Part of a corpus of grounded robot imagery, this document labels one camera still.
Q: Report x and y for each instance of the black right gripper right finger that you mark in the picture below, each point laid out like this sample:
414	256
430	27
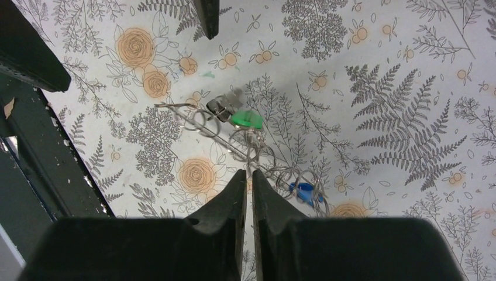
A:
292	246

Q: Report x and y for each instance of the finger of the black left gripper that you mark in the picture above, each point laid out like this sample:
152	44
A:
208	14

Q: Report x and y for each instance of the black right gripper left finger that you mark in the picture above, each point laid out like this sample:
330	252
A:
206	245

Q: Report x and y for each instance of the grey metal key holder plate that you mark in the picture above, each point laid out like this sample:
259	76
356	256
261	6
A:
246	145

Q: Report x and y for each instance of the floral table mat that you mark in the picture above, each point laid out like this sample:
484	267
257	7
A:
391	103

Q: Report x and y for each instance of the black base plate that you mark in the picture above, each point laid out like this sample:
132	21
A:
43	178

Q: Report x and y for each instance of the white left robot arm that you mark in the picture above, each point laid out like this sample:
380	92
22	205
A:
24	52

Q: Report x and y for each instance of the blue key tag with key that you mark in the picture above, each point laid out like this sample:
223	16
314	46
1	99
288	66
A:
305	194

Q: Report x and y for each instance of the green key tag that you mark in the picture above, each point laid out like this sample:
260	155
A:
247	119

